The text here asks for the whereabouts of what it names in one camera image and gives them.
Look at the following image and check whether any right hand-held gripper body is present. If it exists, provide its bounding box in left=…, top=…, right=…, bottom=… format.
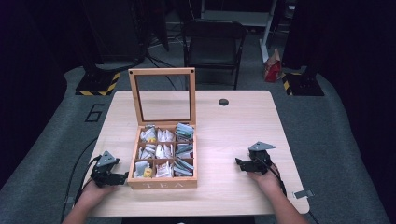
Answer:
left=247, top=141, right=276, bottom=175

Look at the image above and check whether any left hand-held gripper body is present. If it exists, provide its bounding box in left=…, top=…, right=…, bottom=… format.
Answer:
left=90, top=150, right=120, bottom=189

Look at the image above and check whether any wooden tea box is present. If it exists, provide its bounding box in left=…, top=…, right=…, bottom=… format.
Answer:
left=127, top=67, right=199, bottom=190

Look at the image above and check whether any person's right hand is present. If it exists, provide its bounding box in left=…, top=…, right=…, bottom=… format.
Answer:
left=247, top=165, right=283, bottom=196

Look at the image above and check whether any person's left hand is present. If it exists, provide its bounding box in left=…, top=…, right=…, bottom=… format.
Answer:
left=80, top=180, right=119, bottom=203

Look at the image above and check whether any pile of assorted tea bags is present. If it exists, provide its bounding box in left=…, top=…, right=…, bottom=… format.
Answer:
left=134, top=122, right=195, bottom=179

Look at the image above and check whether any grey metal table clip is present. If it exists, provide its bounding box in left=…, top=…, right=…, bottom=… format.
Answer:
left=292, top=189, right=315, bottom=200

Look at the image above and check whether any black hazard-striped stand base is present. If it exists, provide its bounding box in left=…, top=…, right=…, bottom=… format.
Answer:
left=75, top=70, right=121, bottom=97
left=281, top=71, right=325, bottom=97

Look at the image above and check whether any red paper bag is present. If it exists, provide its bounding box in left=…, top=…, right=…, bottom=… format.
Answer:
left=263, top=48, right=283, bottom=84

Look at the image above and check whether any black folding chair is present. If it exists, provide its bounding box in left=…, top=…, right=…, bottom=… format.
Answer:
left=181, top=19, right=248, bottom=91

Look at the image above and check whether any dark curtain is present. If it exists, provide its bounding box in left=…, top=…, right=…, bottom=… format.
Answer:
left=281, top=0, right=396, bottom=216
left=0, top=0, right=106, bottom=190

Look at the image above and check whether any white desk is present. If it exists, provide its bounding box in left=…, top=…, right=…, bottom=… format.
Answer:
left=200, top=0, right=279, bottom=63

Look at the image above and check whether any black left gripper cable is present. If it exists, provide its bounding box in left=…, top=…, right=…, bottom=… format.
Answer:
left=73, top=154, right=103, bottom=206

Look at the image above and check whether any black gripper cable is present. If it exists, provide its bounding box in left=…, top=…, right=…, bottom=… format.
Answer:
left=73, top=154, right=103, bottom=206
left=253, top=155, right=320, bottom=224

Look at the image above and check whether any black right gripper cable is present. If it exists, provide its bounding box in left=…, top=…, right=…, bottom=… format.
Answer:
left=253, top=155, right=320, bottom=224

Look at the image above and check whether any black floor cable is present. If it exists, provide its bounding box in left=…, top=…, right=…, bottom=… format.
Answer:
left=60, top=136, right=99, bottom=223

